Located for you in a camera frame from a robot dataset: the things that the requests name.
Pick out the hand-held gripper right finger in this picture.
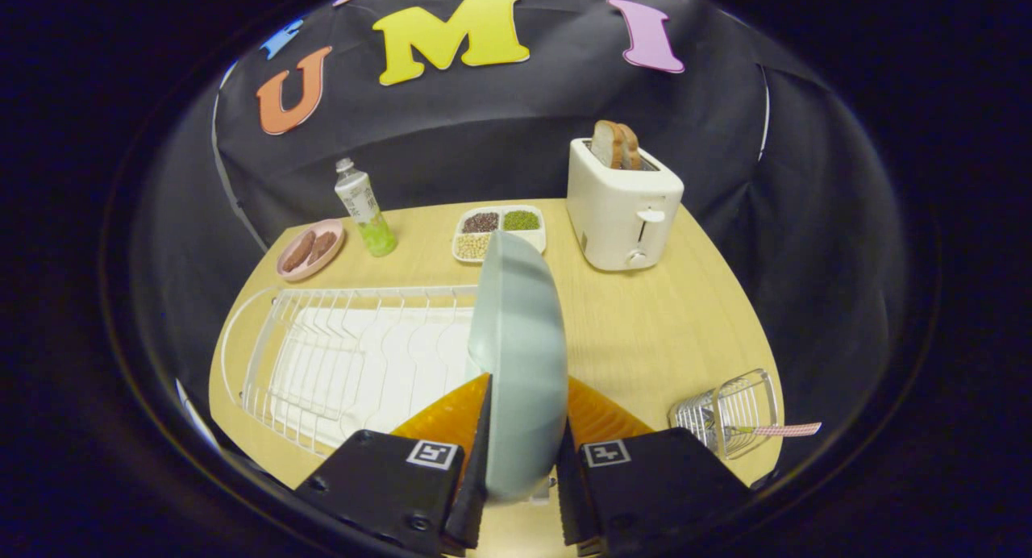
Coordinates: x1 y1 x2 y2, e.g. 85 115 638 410
556 375 751 558

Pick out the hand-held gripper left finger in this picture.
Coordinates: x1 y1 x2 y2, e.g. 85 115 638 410
294 373 493 558

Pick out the clear wire basket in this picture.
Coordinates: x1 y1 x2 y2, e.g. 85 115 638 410
668 369 779 460

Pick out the pink handled spoon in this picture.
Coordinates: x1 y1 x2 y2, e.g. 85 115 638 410
724 422 823 440

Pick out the pale green plate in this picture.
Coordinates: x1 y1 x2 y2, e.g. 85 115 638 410
467 231 569 502

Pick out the white wire dish rack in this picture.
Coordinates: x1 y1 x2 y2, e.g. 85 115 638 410
221 285 485 460

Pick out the pink oval dish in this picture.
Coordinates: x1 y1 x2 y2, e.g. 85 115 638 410
277 219 346 282

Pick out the white drain tray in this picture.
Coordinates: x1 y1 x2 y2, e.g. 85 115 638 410
266 306 476 450

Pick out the cream toaster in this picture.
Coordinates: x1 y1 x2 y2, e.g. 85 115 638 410
567 137 685 272

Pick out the green drink bottle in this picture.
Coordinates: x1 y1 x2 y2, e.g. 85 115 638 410
335 158 397 258

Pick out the white divided bean tray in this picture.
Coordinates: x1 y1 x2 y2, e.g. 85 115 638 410
451 206 547 264

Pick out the brown bread slice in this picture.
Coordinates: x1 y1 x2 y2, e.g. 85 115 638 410
591 120 626 170
617 123 643 170

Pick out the black backdrop cloth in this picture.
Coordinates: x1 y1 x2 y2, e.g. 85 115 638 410
133 0 908 494

